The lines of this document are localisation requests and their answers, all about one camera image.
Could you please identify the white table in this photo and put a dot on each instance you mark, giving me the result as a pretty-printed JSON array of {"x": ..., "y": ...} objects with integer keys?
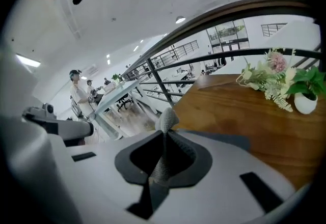
[{"x": 119, "y": 91}]

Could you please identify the left hand-held gripper camera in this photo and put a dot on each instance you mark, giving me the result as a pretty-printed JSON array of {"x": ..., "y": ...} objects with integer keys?
[{"x": 48, "y": 109}]

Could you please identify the large glass window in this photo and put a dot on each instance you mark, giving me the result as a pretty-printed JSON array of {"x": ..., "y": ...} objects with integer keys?
[{"x": 226, "y": 32}]

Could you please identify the black metal railing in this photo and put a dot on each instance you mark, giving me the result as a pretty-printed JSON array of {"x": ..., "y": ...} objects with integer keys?
[{"x": 254, "y": 7}]

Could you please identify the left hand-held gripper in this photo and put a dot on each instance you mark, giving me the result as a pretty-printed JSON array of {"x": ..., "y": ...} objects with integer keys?
[{"x": 74, "y": 128}]

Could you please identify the person's white shirt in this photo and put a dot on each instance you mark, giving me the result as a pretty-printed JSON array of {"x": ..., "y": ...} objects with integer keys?
[{"x": 30, "y": 179}]

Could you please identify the green plant in white pot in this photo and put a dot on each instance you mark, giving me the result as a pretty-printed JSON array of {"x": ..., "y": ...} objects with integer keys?
[{"x": 305, "y": 103}]

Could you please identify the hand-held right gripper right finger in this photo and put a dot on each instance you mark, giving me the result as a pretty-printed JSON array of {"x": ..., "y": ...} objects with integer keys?
[{"x": 203, "y": 167}]

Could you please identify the rectangular ceiling light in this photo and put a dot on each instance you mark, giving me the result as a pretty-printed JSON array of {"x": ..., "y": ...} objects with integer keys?
[{"x": 28, "y": 60}]

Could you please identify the grey cleaning cloth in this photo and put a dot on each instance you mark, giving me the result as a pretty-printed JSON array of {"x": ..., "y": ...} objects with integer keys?
[{"x": 166, "y": 118}]

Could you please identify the white wall air conditioner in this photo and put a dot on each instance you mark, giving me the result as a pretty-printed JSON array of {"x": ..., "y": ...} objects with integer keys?
[{"x": 91, "y": 70}]

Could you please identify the small green table plant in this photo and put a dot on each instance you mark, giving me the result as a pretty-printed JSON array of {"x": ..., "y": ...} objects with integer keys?
[{"x": 117, "y": 78}]

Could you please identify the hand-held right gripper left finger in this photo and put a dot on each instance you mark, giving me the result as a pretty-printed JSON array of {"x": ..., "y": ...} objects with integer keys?
[{"x": 122, "y": 164}]

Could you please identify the black office chair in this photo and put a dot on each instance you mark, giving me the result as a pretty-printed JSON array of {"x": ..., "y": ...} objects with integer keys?
[{"x": 124, "y": 102}]

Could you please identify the artificial flower bouquet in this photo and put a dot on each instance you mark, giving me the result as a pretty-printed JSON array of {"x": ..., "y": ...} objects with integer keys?
[{"x": 276, "y": 61}]

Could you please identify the round ceiling lamp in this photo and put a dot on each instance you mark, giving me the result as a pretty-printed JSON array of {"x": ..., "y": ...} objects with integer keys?
[{"x": 180, "y": 20}]

